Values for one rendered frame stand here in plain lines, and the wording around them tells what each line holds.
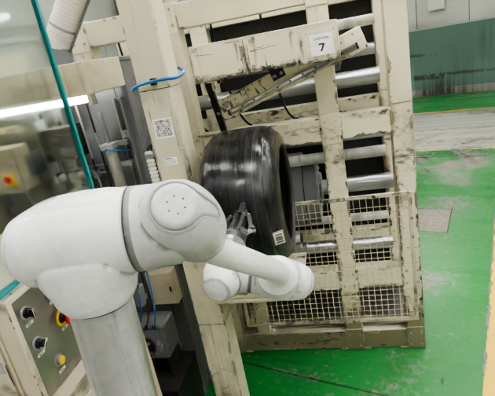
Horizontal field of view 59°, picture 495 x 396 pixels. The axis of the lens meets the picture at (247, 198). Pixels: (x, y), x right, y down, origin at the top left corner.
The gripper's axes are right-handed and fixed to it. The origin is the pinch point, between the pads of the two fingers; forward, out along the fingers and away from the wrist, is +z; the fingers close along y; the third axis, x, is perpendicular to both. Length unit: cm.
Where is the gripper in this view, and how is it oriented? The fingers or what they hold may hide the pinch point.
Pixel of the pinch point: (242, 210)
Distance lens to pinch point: 148.6
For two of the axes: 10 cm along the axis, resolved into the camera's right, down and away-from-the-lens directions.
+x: 2.0, 8.7, 4.5
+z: 1.4, -4.8, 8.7
